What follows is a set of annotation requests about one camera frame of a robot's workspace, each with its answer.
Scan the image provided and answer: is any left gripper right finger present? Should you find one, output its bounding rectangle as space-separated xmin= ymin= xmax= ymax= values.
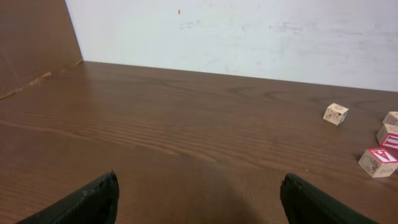
xmin=280 ymin=173 xmax=377 ymax=224

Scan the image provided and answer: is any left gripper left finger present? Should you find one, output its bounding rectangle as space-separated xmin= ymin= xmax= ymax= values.
xmin=18 ymin=171 xmax=119 ymax=224

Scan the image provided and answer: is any red letter A block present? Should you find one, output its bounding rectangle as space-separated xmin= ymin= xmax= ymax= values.
xmin=358 ymin=148 xmax=397 ymax=178

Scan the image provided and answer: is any wooden block teal side far-left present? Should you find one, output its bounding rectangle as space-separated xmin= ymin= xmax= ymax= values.
xmin=323 ymin=103 xmax=349 ymax=126

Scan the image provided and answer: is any wooden block red number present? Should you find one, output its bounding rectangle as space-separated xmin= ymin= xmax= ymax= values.
xmin=376 ymin=124 xmax=398 ymax=150

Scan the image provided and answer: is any wooden block teal letter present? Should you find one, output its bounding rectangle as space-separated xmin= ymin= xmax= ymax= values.
xmin=382 ymin=111 xmax=398 ymax=126

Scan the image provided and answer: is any brown cardboard panel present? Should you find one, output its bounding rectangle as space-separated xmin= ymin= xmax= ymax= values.
xmin=1 ymin=0 xmax=83 ymax=98

